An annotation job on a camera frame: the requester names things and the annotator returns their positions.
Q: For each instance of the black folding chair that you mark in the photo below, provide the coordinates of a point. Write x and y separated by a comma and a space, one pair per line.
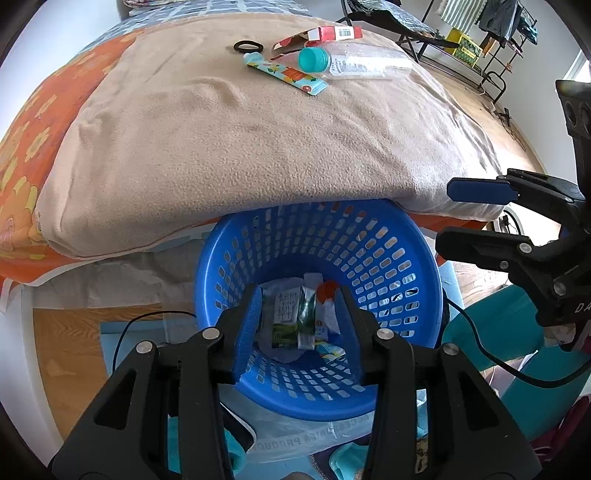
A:
415, 39

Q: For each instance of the bottle with orange cap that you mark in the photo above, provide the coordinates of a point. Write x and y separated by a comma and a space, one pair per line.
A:
328, 290

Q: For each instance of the striped cloth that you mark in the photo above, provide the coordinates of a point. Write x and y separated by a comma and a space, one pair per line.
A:
392, 14

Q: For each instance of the clear printed plastic bag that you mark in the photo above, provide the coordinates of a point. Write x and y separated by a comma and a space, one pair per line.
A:
286, 438

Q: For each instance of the window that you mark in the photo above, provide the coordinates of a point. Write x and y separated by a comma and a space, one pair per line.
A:
579, 67

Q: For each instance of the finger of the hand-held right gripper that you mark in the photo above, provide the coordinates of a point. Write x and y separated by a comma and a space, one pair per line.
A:
480, 190
480, 247

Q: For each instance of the yellow plastic crate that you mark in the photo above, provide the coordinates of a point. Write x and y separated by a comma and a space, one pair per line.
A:
464, 46

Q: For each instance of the blue checkered bed sheet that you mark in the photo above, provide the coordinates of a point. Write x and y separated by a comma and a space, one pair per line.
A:
207, 14

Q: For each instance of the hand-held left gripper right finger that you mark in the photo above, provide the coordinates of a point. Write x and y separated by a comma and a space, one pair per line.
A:
351, 332

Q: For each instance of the light blue floor mat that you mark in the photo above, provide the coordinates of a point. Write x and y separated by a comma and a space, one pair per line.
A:
138, 330

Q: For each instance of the black clothes rack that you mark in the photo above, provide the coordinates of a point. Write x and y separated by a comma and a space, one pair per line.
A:
498, 69

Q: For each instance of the red cardboard box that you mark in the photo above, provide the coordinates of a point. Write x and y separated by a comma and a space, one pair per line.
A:
337, 32

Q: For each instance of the blue plastic basket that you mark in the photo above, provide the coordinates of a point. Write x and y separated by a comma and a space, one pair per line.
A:
369, 258

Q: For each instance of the dark jacket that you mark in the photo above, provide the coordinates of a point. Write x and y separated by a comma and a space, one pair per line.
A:
498, 16

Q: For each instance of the green striped towel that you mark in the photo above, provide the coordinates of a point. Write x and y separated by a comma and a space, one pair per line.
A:
461, 11

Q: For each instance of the teal floral packet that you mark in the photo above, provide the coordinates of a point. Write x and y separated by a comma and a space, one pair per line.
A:
286, 74

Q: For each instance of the green drink carton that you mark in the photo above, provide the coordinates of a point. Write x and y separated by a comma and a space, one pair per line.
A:
291, 314

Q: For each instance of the teal trousers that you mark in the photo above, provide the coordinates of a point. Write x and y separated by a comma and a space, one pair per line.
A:
503, 327

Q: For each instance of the teal garment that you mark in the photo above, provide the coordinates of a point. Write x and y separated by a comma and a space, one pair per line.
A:
528, 28

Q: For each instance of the orange floral bed sheet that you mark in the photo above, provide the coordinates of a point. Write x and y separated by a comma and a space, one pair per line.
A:
37, 138

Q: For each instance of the clear bottle with teal cap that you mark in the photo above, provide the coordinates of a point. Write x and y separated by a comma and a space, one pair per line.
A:
364, 62

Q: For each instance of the white plastic bag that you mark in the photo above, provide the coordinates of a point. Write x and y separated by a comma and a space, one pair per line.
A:
281, 357

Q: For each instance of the blue snack wrapper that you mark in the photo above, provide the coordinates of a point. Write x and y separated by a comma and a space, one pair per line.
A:
331, 353

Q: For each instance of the beige fleece blanket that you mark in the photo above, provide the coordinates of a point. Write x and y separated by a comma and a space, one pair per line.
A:
231, 147

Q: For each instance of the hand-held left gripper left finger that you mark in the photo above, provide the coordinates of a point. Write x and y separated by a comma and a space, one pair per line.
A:
249, 332

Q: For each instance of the white bed frame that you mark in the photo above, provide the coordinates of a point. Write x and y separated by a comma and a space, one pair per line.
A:
27, 350

